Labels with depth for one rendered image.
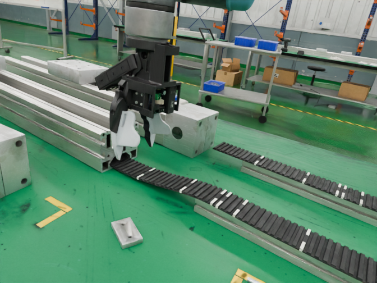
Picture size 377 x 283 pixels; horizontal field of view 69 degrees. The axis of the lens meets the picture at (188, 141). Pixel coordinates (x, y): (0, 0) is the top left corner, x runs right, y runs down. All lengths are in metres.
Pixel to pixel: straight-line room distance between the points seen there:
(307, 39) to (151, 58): 7.71
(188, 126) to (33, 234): 0.36
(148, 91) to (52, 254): 0.26
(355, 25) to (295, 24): 1.35
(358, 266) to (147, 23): 0.43
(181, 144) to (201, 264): 0.33
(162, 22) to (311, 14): 7.73
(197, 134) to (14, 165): 0.36
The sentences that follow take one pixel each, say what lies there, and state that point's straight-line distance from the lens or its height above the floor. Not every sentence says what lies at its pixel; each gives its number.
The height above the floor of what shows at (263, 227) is 0.81.
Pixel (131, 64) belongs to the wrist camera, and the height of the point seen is 0.99.
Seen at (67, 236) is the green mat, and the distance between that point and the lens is 0.44.
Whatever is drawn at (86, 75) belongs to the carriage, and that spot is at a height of 0.89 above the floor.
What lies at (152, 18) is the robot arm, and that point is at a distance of 0.44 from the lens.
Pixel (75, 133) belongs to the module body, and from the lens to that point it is 0.60.
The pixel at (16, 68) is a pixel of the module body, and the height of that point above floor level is 0.84.
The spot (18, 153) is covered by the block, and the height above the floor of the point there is 0.85.
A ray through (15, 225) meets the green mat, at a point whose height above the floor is 0.78.
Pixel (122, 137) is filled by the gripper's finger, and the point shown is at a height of 0.88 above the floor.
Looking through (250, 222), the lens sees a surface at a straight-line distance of 0.43.
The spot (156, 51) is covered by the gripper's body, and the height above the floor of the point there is 1.02.
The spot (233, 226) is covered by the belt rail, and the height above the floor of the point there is 0.79.
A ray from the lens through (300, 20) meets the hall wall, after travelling 8.15.
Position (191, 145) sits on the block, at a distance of 0.64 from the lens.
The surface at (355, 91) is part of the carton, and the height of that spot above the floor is 0.35.
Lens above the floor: 1.07
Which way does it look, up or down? 24 degrees down
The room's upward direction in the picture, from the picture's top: 7 degrees clockwise
